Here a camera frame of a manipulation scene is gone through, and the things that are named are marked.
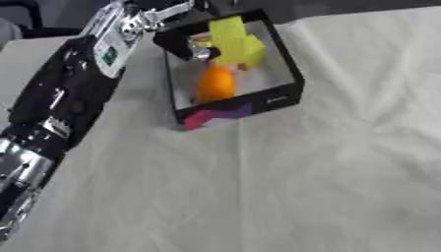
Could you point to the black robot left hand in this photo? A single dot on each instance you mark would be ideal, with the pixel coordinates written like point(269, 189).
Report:
point(179, 41)

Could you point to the yellow-green cross-shaped block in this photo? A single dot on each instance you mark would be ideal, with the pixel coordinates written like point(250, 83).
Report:
point(232, 42)

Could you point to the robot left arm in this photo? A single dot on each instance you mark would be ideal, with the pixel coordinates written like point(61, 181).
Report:
point(63, 95)

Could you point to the black box with white inside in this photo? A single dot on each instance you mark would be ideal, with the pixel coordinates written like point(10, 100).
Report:
point(270, 88)

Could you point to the orange toy fruit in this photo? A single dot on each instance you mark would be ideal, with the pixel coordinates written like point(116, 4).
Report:
point(216, 83)

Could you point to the black chair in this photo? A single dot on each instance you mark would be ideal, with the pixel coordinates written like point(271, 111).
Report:
point(28, 19)

